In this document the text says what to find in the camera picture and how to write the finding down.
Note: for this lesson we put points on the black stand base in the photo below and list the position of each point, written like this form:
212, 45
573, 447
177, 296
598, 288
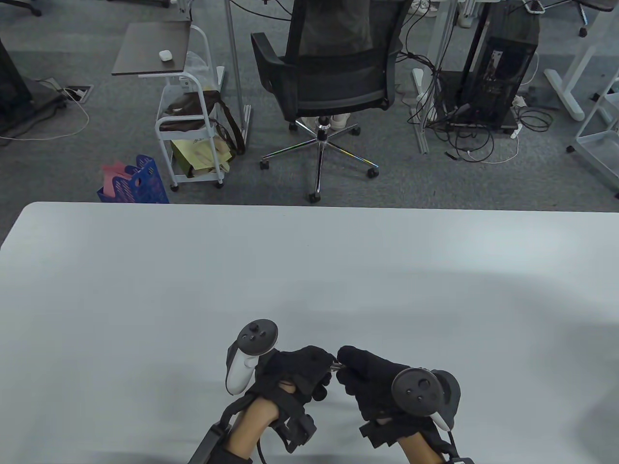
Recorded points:
19, 104

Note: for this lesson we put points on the person's left hand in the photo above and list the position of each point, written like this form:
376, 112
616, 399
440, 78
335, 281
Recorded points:
290, 372

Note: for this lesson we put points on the yellow-green paper bag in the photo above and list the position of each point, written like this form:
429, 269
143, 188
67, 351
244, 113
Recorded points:
196, 154

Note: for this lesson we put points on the white earbuds case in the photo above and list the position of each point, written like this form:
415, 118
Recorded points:
165, 55

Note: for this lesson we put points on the white desk leg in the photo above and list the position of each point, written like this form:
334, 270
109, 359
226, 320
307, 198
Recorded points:
566, 92

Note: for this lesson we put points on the pink paper sheets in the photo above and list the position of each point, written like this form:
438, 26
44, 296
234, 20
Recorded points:
116, 171

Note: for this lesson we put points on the black mesh office chair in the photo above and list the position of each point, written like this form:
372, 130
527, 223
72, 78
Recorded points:
338, 82

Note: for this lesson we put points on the person's right forearm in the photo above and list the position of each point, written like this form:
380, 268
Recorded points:
420, 447

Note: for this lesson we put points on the aluminium profile desk leg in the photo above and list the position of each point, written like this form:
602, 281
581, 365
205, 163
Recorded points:
445, 34

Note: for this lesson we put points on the black and white handheld controller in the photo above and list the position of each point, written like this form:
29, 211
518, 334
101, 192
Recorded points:
258, 336
418, 391

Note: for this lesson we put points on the silver threaded screw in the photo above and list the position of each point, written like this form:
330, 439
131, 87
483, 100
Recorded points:
337, 366

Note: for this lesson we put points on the dark brown side table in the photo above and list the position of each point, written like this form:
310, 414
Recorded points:
150, 48

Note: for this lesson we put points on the floor socket box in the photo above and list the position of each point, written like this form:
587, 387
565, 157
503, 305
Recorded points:
77, 93

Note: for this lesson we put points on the clear plastic bag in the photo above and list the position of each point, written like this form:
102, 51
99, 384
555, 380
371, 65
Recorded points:
196, 65

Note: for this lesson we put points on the white rolling cart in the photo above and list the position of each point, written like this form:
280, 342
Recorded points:
198, 179

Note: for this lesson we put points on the silver aluminium post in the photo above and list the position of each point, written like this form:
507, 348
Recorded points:
234, 58

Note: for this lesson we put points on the person's left forearm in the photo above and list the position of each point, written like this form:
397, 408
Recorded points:
254, 425

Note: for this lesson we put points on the blue plastic basket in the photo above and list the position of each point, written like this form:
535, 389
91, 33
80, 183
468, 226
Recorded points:
145, 186

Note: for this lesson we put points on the brown leather bag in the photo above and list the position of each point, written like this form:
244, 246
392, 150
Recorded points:
193, 104

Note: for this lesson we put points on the office chair base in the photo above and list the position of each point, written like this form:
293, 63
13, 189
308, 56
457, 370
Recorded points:
583, 32

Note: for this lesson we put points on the black computer tower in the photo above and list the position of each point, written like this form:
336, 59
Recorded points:
503, 53

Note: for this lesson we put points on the black forearm pack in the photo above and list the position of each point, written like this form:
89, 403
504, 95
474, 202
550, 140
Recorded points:
208, 444
459, 460

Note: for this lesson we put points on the white power adapter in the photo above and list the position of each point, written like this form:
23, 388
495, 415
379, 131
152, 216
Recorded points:
519, 100

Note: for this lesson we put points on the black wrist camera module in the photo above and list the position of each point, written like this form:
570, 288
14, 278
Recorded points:
300, 430
379, 432

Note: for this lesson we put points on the white metal trolley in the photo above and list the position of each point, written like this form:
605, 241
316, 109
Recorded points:
602, 154

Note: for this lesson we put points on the person's right hand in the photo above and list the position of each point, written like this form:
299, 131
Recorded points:
367, 382

